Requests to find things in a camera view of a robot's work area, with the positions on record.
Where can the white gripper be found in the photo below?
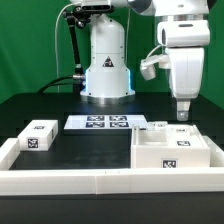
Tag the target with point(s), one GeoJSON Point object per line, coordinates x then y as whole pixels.
{"type": "Point", "coordinates": [184, 43]}

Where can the white small panel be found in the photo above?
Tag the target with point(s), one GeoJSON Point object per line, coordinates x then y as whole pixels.
{"type": "Point", "coordinates": [184, 136]}
{"type": "Point", "coordinates": [156, 125]}

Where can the white cabinet box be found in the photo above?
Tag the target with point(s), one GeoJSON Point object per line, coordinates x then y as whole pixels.
{"type": "Point", "coordinates": [149, 149]}

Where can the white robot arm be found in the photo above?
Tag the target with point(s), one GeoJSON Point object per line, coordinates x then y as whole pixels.
{"type": "Point", "coordinates": [108, 79]}

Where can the white flat tagged panel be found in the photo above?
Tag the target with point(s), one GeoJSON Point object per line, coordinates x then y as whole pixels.
{"type": "Point", "coordinates": [102, 123]}

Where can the white small tagged box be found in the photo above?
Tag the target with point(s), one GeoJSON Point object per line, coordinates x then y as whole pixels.
{"type": "Point", "coordinates": [38, 135]}

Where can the white U-shaped frame fence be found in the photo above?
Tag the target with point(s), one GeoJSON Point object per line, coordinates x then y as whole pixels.
{"type": "Point", "coordinates": [115, 181]}

